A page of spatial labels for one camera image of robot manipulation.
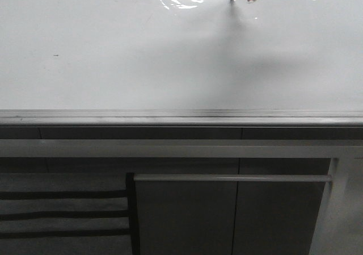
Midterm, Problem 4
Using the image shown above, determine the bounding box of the white whiteboard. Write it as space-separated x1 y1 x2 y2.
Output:
1 0 362 127

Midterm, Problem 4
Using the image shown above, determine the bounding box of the white metal whiteboard stand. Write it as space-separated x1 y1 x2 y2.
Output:
1 139 362 254

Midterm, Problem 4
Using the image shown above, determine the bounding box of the grey black-striped fabric bin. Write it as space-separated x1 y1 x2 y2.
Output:
1 173 140 254

